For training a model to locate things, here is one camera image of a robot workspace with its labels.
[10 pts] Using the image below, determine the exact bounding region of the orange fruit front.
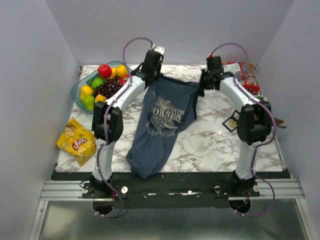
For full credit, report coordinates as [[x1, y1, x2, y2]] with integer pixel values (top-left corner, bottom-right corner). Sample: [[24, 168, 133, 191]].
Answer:
[[94, 94, 107, 103]]

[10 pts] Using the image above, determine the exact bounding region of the yellow lemon left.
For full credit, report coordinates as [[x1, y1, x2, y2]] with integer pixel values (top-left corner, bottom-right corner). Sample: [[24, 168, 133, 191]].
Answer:
[[80, 85, 94, 99]]

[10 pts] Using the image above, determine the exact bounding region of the red candy bag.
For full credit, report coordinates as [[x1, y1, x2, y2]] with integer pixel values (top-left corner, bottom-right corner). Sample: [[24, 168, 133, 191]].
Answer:
[[222, 62, 260, 96]]

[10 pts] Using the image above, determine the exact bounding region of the red apple right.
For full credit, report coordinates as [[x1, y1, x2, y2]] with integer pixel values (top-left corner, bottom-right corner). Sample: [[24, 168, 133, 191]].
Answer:
[[118, 74, 130, 86]]

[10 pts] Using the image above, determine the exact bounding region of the red apple top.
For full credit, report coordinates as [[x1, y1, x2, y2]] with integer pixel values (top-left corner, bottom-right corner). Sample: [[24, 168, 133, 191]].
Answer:
[[97, 64, 113, 79]]

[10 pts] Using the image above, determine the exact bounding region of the gold brooch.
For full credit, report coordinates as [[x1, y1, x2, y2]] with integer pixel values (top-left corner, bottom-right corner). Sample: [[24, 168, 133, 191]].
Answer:
[[228, 120, 237, 128]]

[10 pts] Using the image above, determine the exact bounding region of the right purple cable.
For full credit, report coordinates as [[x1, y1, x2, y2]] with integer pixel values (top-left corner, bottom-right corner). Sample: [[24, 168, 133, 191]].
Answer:
[[209, 42, 277, 217]]

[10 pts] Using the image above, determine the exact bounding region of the dark purple grape bunch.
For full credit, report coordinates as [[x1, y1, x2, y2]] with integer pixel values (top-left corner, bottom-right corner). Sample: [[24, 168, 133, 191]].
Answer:
[[93, 76, 122, 99]]

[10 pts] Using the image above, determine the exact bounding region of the yellow Lays chips bag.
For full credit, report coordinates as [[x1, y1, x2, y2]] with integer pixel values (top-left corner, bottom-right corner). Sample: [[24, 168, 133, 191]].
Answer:
[[56, 117, 97, 167]]

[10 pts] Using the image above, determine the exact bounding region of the orange fruit top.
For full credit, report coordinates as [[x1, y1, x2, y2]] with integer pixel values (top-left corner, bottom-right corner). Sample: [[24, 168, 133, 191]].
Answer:
[[115, 65, 128, 78]]

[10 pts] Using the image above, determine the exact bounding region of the red apple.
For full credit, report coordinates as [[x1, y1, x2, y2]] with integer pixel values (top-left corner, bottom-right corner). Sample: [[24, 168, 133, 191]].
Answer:
[[118, 74, 130, 86], [97, 64, 113, 79]]

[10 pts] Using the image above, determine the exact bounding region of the orange fruit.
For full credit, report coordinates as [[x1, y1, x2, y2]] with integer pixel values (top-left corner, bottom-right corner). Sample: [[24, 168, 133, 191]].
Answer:
[[115, 65, 128, 78], [94, 94, 107, 103]]

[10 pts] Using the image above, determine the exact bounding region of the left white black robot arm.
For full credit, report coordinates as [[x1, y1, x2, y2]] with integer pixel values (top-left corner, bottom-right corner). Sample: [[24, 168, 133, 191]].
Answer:
[[88, 46, 165, 198]]

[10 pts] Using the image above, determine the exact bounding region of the green pear front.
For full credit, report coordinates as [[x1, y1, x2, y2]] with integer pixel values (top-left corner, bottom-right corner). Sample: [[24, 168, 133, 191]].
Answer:
[[82, 94, 95, 111]]

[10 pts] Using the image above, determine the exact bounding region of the teal plastic fruit container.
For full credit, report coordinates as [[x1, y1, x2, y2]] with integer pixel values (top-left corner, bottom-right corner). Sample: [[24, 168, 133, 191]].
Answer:
[[70, 61, 131, 114]]

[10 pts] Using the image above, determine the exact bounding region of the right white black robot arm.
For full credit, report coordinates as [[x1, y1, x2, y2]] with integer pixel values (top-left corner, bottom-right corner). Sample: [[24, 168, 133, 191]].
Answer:
[[198, 55, 272, 196]]

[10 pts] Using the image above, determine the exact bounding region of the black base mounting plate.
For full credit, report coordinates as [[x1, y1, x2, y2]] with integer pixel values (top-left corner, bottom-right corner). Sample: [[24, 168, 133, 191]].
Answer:
[[41, 171, 302, 213]]

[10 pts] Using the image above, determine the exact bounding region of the green fruit middle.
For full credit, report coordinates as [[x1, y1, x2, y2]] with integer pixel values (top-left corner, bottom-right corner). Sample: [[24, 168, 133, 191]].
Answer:
[[91, 77, 105, 90]]

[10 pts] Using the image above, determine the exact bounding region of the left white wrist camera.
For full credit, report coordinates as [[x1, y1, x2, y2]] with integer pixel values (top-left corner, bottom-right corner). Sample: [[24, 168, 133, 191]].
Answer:
[[151, 44, 166, 55]]

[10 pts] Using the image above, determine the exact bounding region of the blue printed tank top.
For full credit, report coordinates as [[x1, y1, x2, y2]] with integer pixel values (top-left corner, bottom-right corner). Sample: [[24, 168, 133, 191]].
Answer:
[[125, 76, 199, 179]]

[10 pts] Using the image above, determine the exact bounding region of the aluminium rail frame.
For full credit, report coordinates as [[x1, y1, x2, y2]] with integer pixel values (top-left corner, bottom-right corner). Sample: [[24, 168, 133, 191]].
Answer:
[[30, 172, 318, 240]]

